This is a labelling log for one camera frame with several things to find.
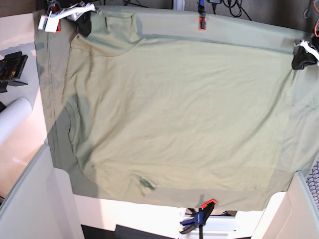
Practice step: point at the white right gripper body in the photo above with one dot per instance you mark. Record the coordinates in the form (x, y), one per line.
(73, 12)

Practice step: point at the orange top clamp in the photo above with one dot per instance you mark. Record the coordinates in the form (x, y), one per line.
(202, 22)

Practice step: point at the blue black bar clamp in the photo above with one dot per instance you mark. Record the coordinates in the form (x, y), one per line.
(198, 218)

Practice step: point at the patterned grey mat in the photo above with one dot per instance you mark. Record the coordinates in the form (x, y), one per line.
(313, 182)

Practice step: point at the black tablet on stand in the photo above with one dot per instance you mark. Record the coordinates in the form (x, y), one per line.
(11, 68)

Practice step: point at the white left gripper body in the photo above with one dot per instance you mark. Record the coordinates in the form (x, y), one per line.
(309, 47)

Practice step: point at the orange corner clamp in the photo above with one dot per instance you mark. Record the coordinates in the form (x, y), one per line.
(58, 28)

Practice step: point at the white paper roll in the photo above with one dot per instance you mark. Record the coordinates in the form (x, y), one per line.
(12, 116)

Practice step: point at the olive green T-shirt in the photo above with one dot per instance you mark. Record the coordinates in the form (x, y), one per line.
(149, 113)

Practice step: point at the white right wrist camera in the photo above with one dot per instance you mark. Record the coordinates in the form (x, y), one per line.
(48, 24)

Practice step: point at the aluminium table leg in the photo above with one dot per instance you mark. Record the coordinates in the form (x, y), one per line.
(178, 5)

